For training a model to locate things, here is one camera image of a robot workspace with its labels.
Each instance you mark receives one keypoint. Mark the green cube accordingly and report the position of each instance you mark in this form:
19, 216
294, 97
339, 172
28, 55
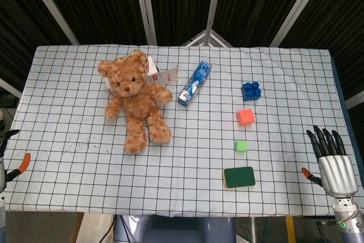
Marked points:
241, 146

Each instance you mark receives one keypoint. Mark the orange cube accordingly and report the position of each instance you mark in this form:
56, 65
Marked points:
245, 117

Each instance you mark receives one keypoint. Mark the blue toy building brick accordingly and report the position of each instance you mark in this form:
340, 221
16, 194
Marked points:
251, 91

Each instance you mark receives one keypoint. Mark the white triangular frame brace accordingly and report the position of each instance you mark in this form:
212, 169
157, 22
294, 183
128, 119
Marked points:
209, 36

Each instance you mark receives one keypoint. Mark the blue toothpaste box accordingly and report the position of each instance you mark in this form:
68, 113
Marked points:
194, 83

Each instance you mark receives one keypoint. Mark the green and yellow sponge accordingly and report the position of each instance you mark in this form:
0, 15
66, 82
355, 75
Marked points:
239, 177

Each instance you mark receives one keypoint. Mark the brown plush teddy bear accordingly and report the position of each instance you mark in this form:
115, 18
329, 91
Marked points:
136, 103

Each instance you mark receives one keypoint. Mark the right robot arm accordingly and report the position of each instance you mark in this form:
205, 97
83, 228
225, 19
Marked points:
348, 220

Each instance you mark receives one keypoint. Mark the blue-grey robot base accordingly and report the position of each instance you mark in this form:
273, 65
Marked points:
173, 230

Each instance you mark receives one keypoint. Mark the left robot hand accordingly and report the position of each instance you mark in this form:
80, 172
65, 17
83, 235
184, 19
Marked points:
2, 169

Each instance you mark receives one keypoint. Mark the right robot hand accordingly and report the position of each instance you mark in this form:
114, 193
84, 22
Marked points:
338, 174

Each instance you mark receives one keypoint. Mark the white cardboard box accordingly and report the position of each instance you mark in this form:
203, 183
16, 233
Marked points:
167, 76

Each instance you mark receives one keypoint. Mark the checkered white tablecloth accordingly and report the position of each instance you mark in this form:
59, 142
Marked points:
199, 146

